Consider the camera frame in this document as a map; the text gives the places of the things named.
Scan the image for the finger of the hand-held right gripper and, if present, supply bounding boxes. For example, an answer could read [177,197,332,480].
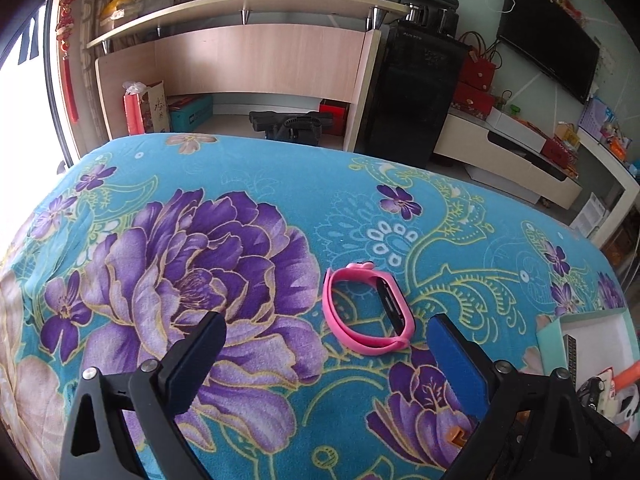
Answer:
[582,409,640,480]

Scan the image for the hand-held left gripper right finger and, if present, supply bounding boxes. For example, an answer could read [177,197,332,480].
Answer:
[427,314,593,480]

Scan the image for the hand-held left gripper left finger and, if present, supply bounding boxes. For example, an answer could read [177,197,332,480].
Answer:
[60,311,228,480]

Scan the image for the white round device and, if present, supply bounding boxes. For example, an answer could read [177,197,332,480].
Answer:
[617,390,640,431]

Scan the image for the gold patterned harmonica box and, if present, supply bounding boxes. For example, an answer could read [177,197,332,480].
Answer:
[564,334,583,386]

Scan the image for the pink watch band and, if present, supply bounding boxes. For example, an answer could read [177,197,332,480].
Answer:
[322,260,417,356]

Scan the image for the teal cardboard box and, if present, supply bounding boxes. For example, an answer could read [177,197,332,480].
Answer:
[537,309,640,431]

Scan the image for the floral printed blanket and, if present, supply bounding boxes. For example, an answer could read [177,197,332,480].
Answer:
[0,132,636,480]

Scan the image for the white television stand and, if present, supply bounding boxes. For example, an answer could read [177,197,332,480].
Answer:
[432,110,583,210]

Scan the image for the white side shelf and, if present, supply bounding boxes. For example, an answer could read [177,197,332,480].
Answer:
[575,135,640,251]

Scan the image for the blue box under desk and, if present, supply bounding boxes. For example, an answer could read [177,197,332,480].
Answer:
[167,96,215,133]

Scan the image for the red gift box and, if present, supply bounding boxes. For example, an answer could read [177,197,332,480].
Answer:
[450,82,496,121]

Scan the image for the black floor stepper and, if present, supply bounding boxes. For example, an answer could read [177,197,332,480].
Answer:
[249,109,335,146]

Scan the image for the red box with tissue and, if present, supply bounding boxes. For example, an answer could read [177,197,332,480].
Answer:
[122,80,166,136]

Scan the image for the black cabinet fridge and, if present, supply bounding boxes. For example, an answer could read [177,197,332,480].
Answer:
[355,20,473,170]

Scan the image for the small red box under desk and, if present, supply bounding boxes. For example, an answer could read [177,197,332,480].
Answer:
[318,99,350,136]

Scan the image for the red gift bags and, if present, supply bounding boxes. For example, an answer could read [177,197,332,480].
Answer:
[457,32,501,86]

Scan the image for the wooden desk with curved shelf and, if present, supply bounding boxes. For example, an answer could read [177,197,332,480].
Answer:
[86,0,410,153]

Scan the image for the red hanging knot decoration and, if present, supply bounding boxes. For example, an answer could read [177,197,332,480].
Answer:
[57,0,81,123]

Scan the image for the black coffee machine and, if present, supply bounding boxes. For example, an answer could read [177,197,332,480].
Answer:
[397,0,460,36]

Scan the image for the yellow container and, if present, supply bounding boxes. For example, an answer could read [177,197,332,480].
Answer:
[100,0,138,23]

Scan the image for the black wall television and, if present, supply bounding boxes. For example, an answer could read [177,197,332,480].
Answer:
[496,0,601,105]

